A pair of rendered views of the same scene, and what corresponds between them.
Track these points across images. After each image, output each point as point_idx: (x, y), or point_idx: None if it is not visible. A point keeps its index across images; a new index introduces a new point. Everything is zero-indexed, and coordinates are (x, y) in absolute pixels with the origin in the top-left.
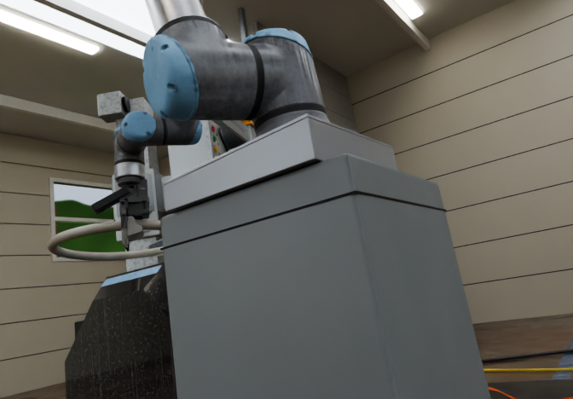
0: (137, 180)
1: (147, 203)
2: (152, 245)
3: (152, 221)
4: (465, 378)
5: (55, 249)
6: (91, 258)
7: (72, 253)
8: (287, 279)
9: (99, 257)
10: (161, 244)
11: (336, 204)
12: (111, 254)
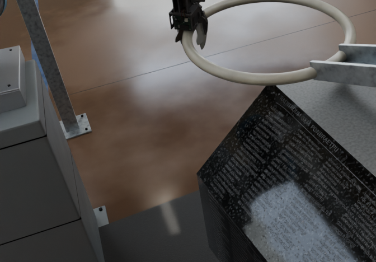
0: None
1: (169, 20)
2: (346, 47)
3: (182, 37)
4: None
5: (272, 1)
6: (334, 19)
7: (314, 6)
8: None
9: (338, 22)
10: (370, 52)
11: None
12: (343, 27)
